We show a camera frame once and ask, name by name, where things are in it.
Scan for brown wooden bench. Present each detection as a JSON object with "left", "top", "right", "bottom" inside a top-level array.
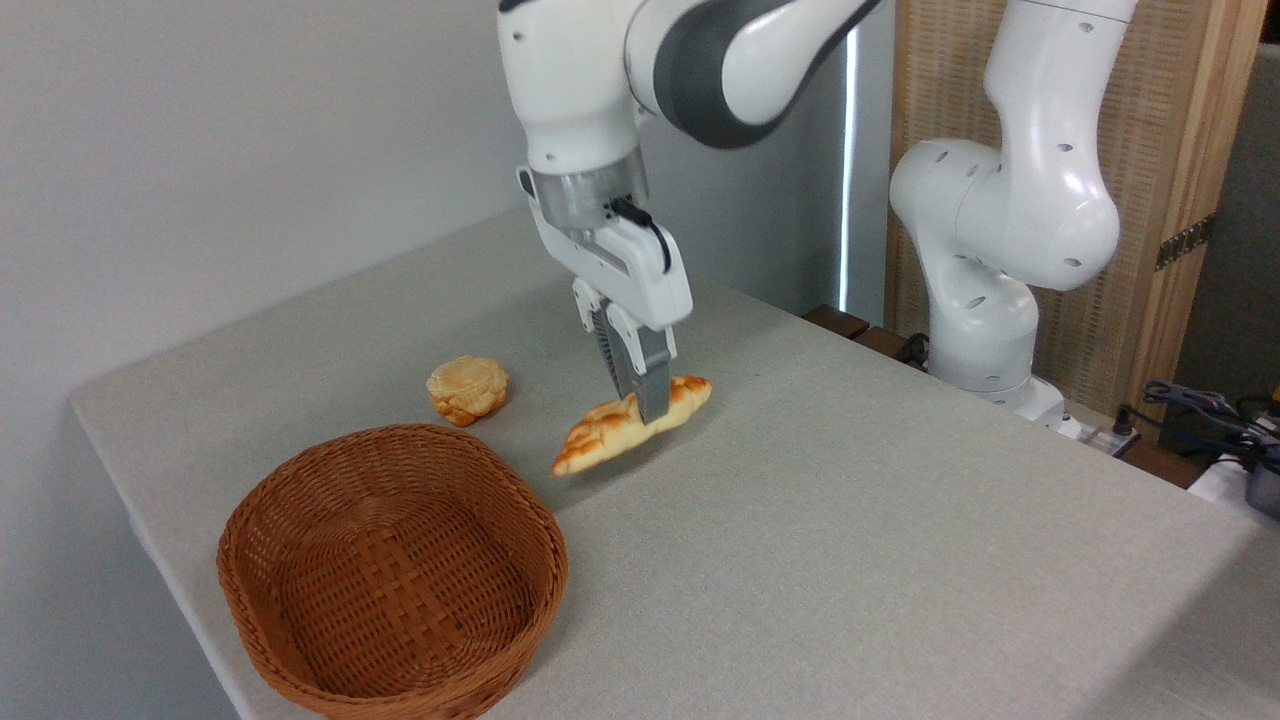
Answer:
[{"left": 803, "top": 305, "right": 931, "bottom": 373}]

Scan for black cable bundle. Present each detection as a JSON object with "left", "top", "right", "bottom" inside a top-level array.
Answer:
[{"left": 1143, "top": 378, "right": 1280, "bottom": 471}]

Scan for brass screen hinge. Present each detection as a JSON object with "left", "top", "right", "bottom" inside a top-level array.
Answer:
[{"left": 1155, "top": 213, "right": 1217, "bottom": 271}]

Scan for brown wicker basket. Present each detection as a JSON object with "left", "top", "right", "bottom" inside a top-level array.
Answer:
[{"left": 216, "top": 423, "right": 569, "bottom": 720}]

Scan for small round bread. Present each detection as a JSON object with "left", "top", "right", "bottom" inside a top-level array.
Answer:
[{"left": 426, "top": 355, "right": 510, "bottom": 428}]

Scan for long braided bread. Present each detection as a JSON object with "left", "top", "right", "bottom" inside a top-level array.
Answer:
[{"left": 550, "top": 375, "right": 713, "bottom": 478}]

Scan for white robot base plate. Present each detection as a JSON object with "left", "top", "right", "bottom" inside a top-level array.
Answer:
[{"left": 1040, "top": 395, "right": 1141, "bottom": 458}]

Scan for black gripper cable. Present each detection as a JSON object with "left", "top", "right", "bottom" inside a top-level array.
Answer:
[{"left": 608, "top": 198, "right": 673, "bottom": 276}]

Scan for grey tablecloth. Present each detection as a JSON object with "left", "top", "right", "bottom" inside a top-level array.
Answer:
[{"left": 70, "top": 210, "right": 1280, "bottom": 720}]

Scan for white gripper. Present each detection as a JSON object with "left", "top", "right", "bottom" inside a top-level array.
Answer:
[{"left": 517, "top": 168, "right": 695, "bottom": 425}]

